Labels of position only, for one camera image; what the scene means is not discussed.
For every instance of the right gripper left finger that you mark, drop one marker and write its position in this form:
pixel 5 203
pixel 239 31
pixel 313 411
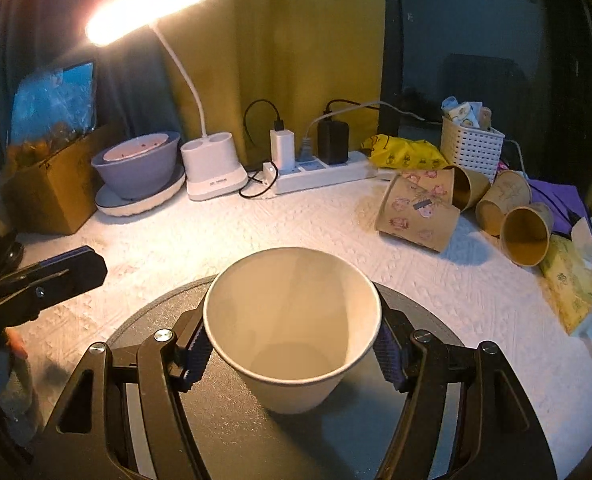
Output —
pixel 88 434

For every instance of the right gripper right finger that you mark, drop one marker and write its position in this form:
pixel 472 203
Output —
pixel 497 434

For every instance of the white paper cup green print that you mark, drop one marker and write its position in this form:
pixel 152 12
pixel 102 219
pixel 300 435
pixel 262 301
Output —
pixel 292 322

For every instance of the rightmost brown paper cup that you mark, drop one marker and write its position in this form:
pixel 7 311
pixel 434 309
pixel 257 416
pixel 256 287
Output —
pixel 525 234

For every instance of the brown paper cup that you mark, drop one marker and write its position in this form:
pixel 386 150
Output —
pixel 439 183
pixel 525 234
pixel 410 212

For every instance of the front brown paper cup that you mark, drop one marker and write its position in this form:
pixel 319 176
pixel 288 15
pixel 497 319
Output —
pixel 410 212

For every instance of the brown cup with drawing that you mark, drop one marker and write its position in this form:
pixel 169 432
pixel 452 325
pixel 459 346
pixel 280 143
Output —
pixel 509 190

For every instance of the brown cup behind pair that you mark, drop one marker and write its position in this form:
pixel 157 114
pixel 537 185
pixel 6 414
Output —
pixel 468 188

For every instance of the rear brown paper cup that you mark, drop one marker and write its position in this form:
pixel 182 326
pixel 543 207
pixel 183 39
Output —
pixel 439 183

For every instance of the left hand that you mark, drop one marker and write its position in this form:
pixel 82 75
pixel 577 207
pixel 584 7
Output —
pixel 16 344

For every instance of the cardboard box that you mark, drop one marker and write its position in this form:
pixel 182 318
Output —
pixel 57 195

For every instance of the white plate under bowl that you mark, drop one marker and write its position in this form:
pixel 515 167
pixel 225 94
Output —
pixel 108 202

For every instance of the round grey mat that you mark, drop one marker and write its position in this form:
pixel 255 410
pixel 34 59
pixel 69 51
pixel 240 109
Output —
pixel 345 437

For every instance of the yellow tissue pack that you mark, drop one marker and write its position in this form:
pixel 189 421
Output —
pixel 567 269

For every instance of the purple bowl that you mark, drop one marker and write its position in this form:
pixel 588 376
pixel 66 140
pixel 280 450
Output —
pixel 142 175

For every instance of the blue plastic bag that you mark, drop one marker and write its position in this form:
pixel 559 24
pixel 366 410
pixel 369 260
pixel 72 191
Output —
pixel 50 111

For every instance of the pink inner bowl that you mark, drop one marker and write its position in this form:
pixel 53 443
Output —
pixel 135 147

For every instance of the white desk lamp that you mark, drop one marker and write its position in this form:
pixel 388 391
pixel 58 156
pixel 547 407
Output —
pixel 212 166

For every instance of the purple cloth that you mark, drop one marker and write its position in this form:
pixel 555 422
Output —
pixel 565 204

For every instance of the white woven basket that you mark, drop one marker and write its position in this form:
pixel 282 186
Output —
pixel 471 148

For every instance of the white usb charger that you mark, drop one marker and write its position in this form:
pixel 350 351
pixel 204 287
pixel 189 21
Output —
pixel 282 144

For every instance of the yellow snack bag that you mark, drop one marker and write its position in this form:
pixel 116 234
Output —
pixel 390 152

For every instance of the white power strip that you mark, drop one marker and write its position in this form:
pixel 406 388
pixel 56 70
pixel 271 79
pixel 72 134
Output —
pixel 317 174

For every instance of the black power adapter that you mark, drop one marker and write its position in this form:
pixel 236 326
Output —
pixel 332 141

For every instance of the yellow curtain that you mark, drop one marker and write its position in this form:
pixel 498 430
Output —
pixel 253 60

